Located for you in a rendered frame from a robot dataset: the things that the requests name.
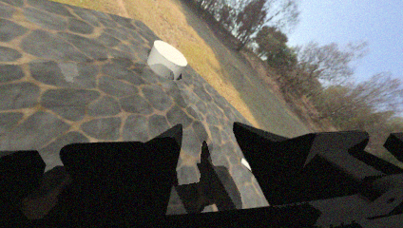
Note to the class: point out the white cylinder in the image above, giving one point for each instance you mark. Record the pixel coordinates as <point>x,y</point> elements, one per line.
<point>166,61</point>

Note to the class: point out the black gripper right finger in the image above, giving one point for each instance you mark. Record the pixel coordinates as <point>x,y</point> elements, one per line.
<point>280,164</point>

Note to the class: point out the white long-handled pan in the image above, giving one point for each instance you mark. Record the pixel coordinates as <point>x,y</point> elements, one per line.
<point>245,164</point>

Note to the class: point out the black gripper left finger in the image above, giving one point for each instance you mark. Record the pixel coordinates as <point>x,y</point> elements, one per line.
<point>152,163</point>

